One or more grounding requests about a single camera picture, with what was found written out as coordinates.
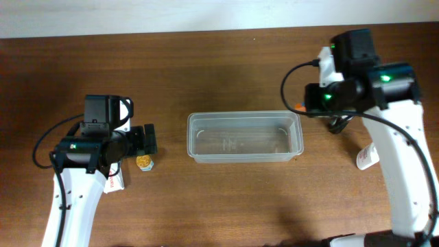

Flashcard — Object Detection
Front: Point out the white blue red box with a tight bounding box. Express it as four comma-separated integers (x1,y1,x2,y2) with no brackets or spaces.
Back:
104,162,125,193

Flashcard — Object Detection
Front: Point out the orange bottle white cap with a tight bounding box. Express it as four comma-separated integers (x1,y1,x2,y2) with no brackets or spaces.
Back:
295,103,307,112

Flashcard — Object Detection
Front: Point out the white squeeze bottle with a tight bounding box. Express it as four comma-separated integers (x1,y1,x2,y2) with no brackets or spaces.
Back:
356,143,379,170

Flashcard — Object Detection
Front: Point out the small jar gold lid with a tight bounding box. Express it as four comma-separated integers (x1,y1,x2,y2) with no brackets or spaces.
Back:
136,155,154,172

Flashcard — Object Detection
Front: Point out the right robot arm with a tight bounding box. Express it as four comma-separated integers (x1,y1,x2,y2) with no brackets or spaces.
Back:
305,29,438,246

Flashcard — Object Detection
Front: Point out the clear plastic container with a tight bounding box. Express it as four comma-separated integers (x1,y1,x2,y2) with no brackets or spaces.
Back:
187,110,304,163

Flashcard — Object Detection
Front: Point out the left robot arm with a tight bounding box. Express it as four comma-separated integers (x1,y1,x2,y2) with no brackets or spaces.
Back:
42,95,158,246

